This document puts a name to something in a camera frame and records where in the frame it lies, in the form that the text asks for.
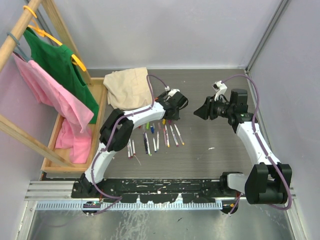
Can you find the blue end white marker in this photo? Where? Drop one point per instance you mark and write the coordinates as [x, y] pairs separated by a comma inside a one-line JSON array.
[[154, 144]]

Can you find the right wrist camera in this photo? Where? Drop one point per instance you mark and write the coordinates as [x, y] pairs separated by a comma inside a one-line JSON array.
[[220, 89]]

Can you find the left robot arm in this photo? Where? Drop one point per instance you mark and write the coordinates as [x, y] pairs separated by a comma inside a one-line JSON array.
[[116, 132]]

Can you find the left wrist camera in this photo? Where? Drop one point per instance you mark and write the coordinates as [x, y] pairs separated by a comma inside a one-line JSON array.
[[170, 92]]

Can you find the red cap white pen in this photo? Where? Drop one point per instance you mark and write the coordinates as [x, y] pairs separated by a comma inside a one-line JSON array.
[[133, 148]]

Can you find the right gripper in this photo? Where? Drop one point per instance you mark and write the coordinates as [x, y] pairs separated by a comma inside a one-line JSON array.
[[203, 112]]

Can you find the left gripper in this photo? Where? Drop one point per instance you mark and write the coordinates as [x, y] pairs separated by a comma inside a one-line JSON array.
[[176, 117]]

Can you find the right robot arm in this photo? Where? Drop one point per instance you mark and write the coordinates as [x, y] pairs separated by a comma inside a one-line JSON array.
[[269, 180]]

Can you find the pink shirt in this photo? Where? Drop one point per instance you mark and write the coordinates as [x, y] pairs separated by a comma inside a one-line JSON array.
[[57, 100]]

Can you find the grey cable duct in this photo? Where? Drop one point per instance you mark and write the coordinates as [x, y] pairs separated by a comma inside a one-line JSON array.
[[85, 205]]

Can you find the beige folded cloth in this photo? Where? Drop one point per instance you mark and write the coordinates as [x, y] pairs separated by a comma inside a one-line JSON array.
[[128, 89]]

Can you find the grey end white marker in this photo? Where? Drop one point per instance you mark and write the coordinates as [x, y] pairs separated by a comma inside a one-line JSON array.
[[157, 141]]

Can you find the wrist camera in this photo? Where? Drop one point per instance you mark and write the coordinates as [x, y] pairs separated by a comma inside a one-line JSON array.
[[170, 92], [220, 89]]

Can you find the green shirt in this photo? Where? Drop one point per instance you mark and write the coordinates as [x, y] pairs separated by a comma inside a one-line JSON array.
[[57, 62]]

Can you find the lilac pen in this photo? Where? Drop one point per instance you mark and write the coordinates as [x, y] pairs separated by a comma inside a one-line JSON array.
[[165, 137]]

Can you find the grey hanger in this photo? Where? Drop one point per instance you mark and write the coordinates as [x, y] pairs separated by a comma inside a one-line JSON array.
[[18, 49]]

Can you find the wooden clothes rack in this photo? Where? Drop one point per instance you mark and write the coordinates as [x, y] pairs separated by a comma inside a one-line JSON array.
[[53, 162]]

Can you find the yellow end rainbow pen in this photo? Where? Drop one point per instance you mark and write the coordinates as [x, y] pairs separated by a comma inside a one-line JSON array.
[[167, 136]]

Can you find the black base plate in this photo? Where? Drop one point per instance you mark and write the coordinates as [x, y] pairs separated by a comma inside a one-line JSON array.
[[157, 191]]

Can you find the green cap rainbow pen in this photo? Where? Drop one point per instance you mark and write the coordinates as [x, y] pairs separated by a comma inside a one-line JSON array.
[[147, 144]]

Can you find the dark purple clear pen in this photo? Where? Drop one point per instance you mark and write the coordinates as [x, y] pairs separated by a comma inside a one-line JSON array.
[[145, 143]]

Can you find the yellow hanger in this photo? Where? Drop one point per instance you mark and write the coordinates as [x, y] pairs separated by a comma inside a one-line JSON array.
[[75, 60]]

